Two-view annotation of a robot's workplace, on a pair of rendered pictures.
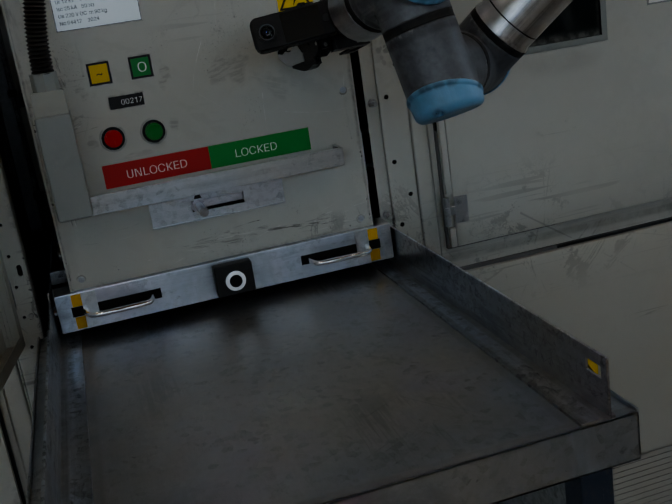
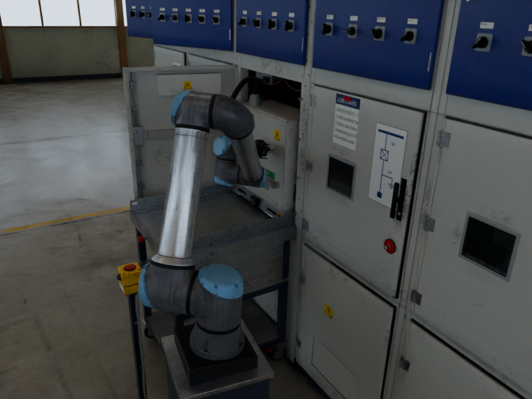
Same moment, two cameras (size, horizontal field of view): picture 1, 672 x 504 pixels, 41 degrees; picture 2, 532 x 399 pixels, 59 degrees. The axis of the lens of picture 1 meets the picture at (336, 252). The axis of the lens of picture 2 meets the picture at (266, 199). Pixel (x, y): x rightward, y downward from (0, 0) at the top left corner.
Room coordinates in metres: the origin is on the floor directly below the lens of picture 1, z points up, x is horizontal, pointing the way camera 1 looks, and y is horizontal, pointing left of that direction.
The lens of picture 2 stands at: (0.69, -2.13, 1.89)
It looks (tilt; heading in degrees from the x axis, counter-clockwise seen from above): 23 degrees down; 73
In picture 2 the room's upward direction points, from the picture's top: 1 degrees clockwise
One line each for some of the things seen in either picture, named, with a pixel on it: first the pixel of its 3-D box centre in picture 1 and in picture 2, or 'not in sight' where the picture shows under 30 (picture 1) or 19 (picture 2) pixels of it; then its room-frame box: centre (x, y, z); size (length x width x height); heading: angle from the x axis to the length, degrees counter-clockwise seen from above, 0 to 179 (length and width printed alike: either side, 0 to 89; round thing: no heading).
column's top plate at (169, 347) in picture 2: not in sight; (214, 356); (0.93, -0.81, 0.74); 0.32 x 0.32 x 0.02; 6
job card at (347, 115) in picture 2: not in sight; (345, 121); (1.55, -0.44, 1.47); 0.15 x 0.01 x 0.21; 104
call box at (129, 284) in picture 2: not in sight; (131, 278); (0.66, -0.40, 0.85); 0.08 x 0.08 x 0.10; 14
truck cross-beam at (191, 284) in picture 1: (230, 272); (260, 199); (1.37, 0.17, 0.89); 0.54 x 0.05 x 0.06; 105
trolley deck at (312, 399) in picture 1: (280, 385); (210, 223); (1.08, 0.10, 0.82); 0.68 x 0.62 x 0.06; 14
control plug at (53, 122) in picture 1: (61, 154); not in sight; (1.24, 0.35, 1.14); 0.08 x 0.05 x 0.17; 15
